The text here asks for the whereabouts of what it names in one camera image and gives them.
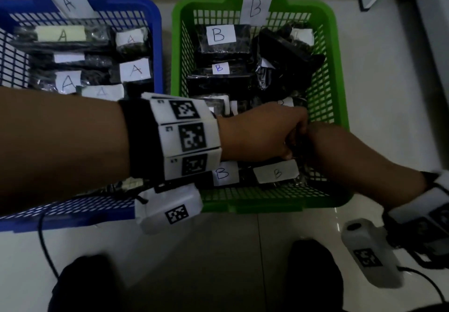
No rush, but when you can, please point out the person's right hand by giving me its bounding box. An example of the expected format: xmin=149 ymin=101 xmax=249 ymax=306
xmin=301 ymin=122 xmax=429 ymax=211

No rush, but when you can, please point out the person's left hand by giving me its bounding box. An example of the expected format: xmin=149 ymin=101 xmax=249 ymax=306
xmin=217 ymin=103 xmax=310 ymax=162

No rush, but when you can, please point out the green plastic mesh basket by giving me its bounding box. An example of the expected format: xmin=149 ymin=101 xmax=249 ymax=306
xmin=171 ymin=0 xmax=353 ymax=214

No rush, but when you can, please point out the blue plastic mesh basket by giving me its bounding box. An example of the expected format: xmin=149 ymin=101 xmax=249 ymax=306
xmin=0 ymin=0 xmax=164 ymax=233

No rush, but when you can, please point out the person's left forearm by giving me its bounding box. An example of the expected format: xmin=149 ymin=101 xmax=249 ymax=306
xmin=0 ymin=87 xmax=130 ymax=214

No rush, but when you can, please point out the person's dark trouser leg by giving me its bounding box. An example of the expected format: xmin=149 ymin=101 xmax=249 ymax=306
xmin=47 ymin=254 xmax=127 ymax=312
xmin=284 ymin=239 xmax=344 ymax=312

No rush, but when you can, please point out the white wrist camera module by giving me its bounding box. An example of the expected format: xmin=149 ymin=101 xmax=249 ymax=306
xmin=135 ymin=183 xmax=204 ymax=235
xmin=340 ymin=218 xmax=404 ymax=290

